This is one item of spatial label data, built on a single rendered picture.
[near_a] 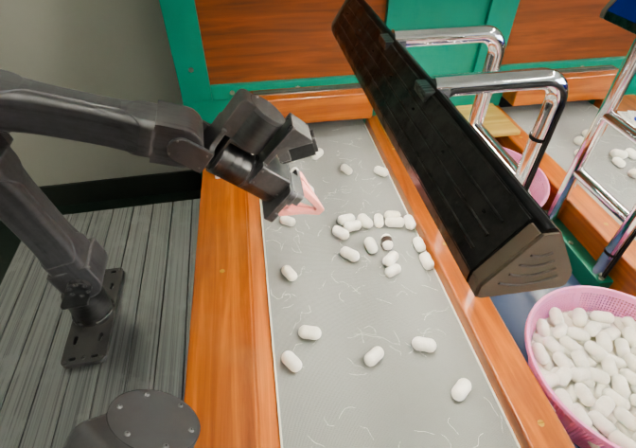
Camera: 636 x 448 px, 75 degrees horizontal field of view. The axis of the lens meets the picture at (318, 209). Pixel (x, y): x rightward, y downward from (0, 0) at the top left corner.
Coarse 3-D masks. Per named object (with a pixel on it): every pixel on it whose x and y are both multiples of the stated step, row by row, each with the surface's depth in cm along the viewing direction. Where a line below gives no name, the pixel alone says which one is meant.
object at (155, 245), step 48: (144, 240) 89; (192, 240) 89; (0, 288) 79; (48, 288) 79; (144, 288) 79; (192, 288) 79; (0, 336) 72; (48, 336) 72; (144, 336) 72; (0, 384) 65; (48, 384) 65; (96, 384) 65; (144, 384) 65; (0, 432) 60; (48, 432) 60
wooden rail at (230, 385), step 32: (224, 192) 86; (224, 224) 79; (256, 224) 81; (224, 256) 73; (256, 256) 74; (224, 288) 68; (256, 288) 69; (192, 320) 63; (224, 320) 63; (256, 320) 64; (192, 352) 59; (224, 352) 59; (256, 352) 59; (192, 384) 56; (224, 384) 56; (256, 384) 56; (224, 416) 53; (256, 416) 53
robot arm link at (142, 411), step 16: (128, 400) 26; (144, 400) 26; (160, 400) 27; (176, 400) 28; (112, 416) 24; (128, 416) 24; (144, 416) 25; (160, 416) 26; (176, 416) 26; (192, 416) 27; (80, 432) 22; (96, 432) 22; (112, 432) 23; (128, 432) 23; (144, 432) 24; (160, 432) 24; (176, 432) 25; (192, 432) 25
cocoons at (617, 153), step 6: (582, 132) 106; (576, 138) 103; (582, 138) 102; (576, 144) 104; (576, 150) 99; (612, 150) 99; (618, 150) 99; (630, 150) 99; (612, 156) 100; (618, 156) 99; (624, 156) 98; (630, 156) 99; (612, 162) 97; (618, 162) 96; (624, 162) 95; (630, 174) 93
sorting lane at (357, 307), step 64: (320, 128) 110; (320, 192) 90; (384, 192) 90; (320, 256) 76; (384, 256) 76; (320, 320) 66; (384, 320) 66; (448, 320) 66; (320, 384) 58; (384, 384) 58; (448, 384) 58
